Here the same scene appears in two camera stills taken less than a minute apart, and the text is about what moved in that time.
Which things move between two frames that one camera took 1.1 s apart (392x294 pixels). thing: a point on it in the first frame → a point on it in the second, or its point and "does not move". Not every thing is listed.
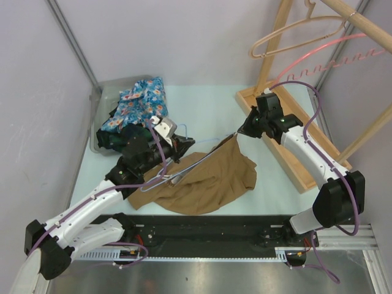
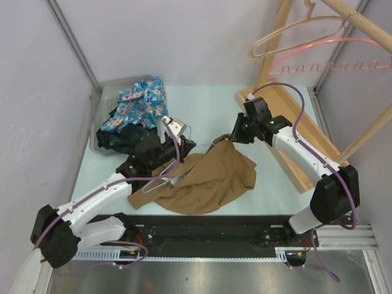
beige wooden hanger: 309,4 does not move
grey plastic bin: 103,97 does not move
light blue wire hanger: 183,170 → 169,169
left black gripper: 180,146 does not move
